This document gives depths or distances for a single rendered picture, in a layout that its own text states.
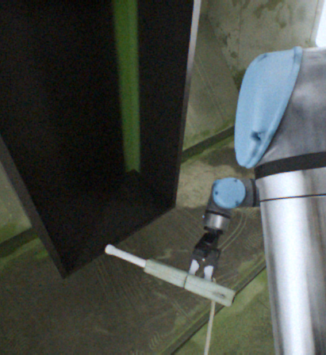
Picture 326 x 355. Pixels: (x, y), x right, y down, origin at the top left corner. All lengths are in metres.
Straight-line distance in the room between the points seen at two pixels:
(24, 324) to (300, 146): 1.58
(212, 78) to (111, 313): 2.17
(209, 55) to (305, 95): 2.59
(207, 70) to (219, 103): 0.33
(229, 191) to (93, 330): 1.02
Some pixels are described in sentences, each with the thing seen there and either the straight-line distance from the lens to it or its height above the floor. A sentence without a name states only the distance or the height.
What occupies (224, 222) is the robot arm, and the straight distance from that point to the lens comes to 0.94.
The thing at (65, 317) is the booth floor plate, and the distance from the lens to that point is 1.60.
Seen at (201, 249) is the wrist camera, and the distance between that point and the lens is 0.86.
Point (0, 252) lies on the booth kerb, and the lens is 2.01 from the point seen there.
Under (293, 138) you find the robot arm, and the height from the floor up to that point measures 1.25.
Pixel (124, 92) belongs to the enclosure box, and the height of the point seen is 1.00.
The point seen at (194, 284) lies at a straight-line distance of 0.91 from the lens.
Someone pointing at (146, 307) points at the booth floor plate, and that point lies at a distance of 1.51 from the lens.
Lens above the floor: 1.37
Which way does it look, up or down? 36 degrees down
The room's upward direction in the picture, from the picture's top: 7 degrees counter-clockwise
